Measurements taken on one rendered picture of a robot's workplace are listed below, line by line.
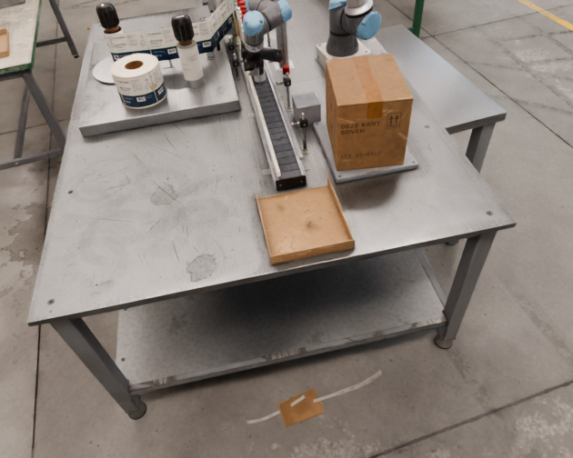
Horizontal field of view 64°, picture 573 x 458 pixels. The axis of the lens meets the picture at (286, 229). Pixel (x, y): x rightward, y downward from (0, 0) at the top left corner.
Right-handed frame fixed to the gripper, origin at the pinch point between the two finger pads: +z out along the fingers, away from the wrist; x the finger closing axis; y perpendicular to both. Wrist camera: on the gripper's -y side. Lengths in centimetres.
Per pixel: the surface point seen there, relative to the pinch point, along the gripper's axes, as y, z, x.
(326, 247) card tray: -4, -41, 87
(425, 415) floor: -38, 20, 153
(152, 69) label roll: 43.9, -7.6, -5.0
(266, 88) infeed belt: -1.2, 2.8, 6.1
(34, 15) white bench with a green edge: 126, 83, -119
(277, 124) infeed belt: -1.2, -11.0, 30.0
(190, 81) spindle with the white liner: 30.3, 5.1, -4.8
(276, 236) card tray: 10, -34, 79
